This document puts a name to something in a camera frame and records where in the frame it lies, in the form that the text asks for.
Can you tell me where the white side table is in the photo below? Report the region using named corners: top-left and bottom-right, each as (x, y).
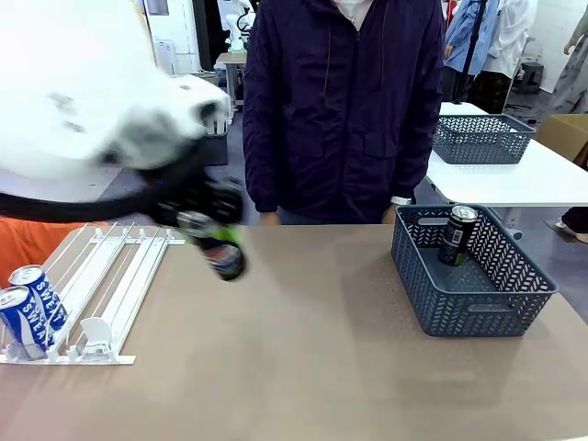
top-left (424, 101), bottom-right (588, 241)

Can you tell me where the white wire can dispenser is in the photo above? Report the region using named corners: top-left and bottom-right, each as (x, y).
top-left (0, 222), bottom-right (186, 367)

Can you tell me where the mannequin in grey dress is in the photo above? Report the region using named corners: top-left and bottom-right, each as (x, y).
top-left (548, 8), bottom-right (588, 116)

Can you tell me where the black left arm cable sleeve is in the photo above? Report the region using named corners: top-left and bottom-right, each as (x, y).
top-left (0, 151), bottom-right (208, 227)

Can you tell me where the hanging light blue shirt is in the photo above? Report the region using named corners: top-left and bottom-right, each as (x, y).
top-left (443, 0), bottom-right (501, 77)

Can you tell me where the brown cardboard box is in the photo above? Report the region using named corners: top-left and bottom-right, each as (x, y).
top-left (536, 113), bottom-right (588, 164)

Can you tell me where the background person's foot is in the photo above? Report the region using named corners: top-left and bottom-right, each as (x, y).
top-left (554, 206), bottom-right (588, 244)

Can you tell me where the grey plastic lattice basket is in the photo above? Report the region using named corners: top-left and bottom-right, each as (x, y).
top-left (390, 204), bottom-right (560, 338)
top-left (432, 114), bottom-right (537, 166)

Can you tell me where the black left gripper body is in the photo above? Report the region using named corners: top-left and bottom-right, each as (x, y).
top-left (153, 176), bottom-right (244, 229)

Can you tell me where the grey plastic storage bin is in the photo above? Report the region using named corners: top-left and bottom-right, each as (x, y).
top-left (200, 130), bottom-right (230, 167)

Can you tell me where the orange cloth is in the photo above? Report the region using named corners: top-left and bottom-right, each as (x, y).
top-left (0, 216), bottom-right (110, 277)

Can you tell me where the black Pepsi can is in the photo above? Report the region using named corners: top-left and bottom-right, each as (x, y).
top-left (436, 205), bottom-right (481, 268)
top-left (183, 222), bottom-right (250, 283)

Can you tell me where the hanging white garment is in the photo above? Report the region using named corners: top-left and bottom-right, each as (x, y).
top-left (481, 0), bottom-right (538, 80)

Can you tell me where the person in navy jacket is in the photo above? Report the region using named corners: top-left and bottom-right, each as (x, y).
top-left (242, 0), bottom-right (446, 226)

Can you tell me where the black garment stand pole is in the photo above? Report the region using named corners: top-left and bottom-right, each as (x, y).
top-left (460, 0), bottom-right (489, 105)

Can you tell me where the white air purifier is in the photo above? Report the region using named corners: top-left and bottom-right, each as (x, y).
top-left (153, 39), bottom-right (178, 77)

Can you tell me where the grey background workbench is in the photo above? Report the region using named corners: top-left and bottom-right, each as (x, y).
top-left (214, 51), bottom-right (249, 112)

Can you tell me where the black plastic stool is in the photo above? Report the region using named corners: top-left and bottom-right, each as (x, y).
top-left (513, 62), bottom-right (546, 96)

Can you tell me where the white dispenser pusher paddle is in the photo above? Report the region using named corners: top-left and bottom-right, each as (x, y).
top-left (78, 316), bottom-right (113, 356)

